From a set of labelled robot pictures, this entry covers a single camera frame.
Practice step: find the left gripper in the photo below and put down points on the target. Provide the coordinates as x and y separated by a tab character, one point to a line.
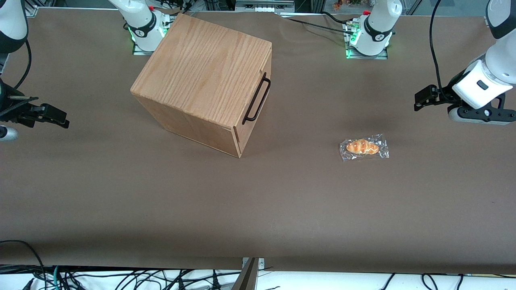
442	97

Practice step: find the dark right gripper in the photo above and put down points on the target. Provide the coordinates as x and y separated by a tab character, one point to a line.
9	108

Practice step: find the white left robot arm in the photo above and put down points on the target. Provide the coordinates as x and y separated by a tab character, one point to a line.
377	24

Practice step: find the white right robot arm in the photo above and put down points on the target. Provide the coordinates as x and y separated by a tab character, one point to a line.
141	20

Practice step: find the oak wooden drawer cabinet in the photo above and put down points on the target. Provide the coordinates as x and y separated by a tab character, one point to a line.
201	68

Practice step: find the plastic wrapped bread roll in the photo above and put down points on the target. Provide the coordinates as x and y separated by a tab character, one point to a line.
363	147

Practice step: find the orange background objects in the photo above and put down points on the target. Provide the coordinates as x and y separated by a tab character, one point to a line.
346	4

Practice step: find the dark teal round object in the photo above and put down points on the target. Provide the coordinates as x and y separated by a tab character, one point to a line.
35	251

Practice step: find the grey equipment box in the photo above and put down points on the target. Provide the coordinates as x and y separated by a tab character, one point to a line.
264	5

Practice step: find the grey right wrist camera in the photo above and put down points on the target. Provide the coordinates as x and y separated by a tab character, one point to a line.
7	133

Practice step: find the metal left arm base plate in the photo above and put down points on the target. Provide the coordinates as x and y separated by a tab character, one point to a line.
381	56

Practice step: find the aluminium frame profile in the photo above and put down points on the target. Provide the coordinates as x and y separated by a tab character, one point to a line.
32	8

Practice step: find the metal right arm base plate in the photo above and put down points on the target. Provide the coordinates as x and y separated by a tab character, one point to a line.
139	51

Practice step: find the small metal bracket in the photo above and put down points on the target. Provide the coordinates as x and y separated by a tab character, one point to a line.
260	262

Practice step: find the brown slanted post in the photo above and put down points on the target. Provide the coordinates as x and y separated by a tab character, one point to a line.
246	280

